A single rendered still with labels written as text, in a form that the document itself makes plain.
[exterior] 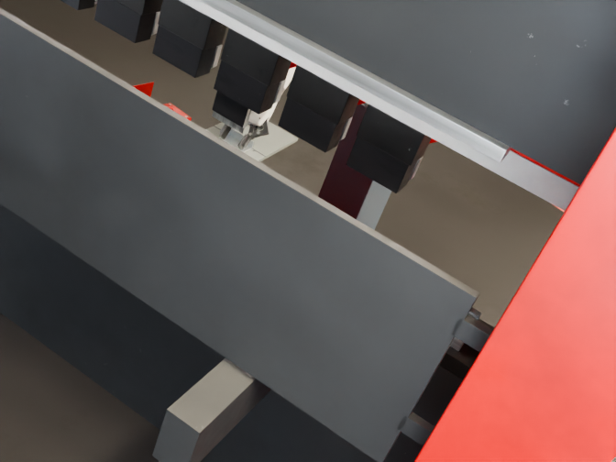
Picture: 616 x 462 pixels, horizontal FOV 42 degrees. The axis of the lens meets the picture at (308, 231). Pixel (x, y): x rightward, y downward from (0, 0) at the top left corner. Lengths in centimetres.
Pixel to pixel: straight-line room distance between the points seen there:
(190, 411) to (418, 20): 86
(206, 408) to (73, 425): 112
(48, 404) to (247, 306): 126
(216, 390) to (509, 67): 84
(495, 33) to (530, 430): 70
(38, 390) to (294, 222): 150
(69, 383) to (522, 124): 179
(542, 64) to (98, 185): 90
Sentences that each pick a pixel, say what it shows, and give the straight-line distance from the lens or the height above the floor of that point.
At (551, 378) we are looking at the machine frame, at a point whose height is 134.
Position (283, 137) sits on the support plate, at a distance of 231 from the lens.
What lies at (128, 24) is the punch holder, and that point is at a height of 121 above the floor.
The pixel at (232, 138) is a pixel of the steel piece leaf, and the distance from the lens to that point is 222.
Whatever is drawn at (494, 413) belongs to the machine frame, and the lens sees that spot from 135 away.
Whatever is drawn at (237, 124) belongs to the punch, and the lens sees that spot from 208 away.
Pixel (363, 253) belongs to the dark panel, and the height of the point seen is 130.
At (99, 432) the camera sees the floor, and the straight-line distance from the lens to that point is 267.
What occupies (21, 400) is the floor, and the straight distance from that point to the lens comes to 272.
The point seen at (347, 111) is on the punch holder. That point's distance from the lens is 191.
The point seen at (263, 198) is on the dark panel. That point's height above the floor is 129.
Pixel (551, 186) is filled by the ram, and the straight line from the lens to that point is 176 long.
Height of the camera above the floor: 205
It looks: 33 degrees down
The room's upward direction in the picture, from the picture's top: 21 degrees clockwise
